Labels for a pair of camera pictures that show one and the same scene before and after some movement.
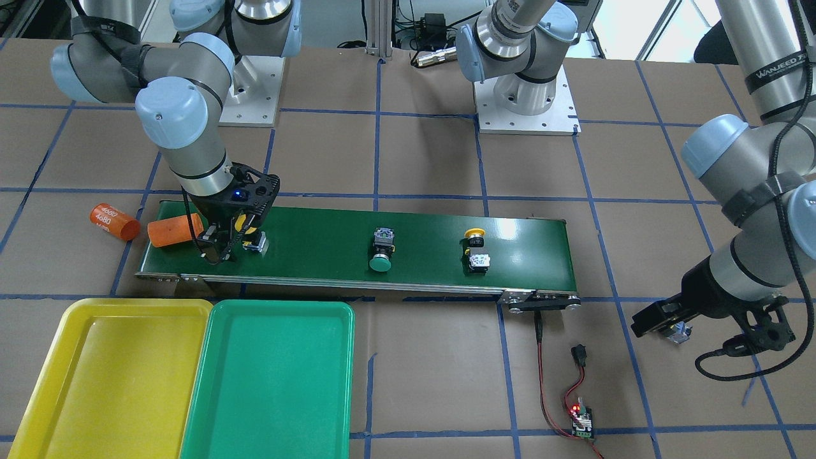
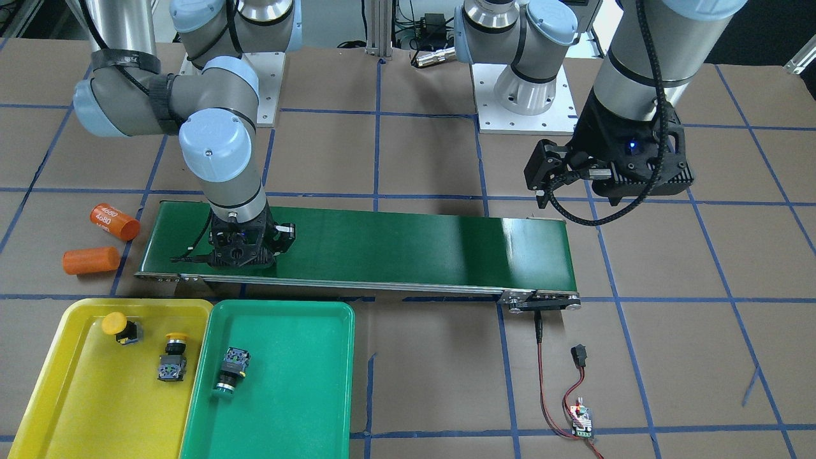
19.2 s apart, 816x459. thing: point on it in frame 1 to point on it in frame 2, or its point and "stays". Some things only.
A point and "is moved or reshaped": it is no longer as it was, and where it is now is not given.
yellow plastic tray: [115, 378] stays
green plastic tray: [275, 381] stays
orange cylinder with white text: [113, 220] stays
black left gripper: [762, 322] to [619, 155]
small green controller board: [582, 424] stays
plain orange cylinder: [170, 230] to [90, 260]
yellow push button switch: [252, 239] is moved or reshaped
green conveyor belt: [519, 256] stays
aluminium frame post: [379, 28] stays
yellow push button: [475, 261] to [172, 366]
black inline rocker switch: [579, 354] stays
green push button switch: [384, 248] to [234, 364]
